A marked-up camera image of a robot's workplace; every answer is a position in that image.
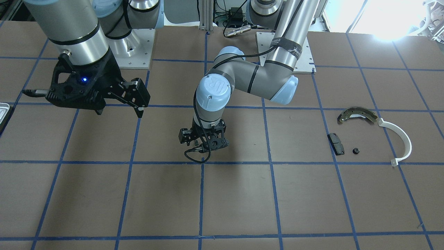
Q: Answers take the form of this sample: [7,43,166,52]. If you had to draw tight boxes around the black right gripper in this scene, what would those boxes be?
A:
[46,49,151,118]

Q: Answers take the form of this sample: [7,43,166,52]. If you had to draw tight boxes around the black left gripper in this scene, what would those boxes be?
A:
[179,119,229,151]

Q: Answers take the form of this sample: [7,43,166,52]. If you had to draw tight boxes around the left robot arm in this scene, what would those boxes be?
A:
[179,0,319,153]

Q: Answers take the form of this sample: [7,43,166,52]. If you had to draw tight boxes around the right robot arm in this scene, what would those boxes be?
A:
[22,0,164,118]

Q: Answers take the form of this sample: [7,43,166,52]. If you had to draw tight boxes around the ribbed metal tray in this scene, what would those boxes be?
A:
[0,102,11,131]

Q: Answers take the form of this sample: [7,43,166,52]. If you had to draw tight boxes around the grey brake pad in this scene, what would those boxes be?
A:
[327,133,345,156]

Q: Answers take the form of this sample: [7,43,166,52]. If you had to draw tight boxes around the olive brake shoe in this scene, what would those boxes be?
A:
[337,106,378,123]

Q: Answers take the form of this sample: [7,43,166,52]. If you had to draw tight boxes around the white curved plastic piece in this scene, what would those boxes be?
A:
[376,117,412,167]

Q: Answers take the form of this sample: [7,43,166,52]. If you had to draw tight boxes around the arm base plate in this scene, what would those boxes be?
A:
[107,29,156,69]
[256,32,316,74]

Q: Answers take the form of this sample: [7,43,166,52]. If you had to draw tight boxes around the aluminium frame post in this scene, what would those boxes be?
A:
[197,0,214,34]

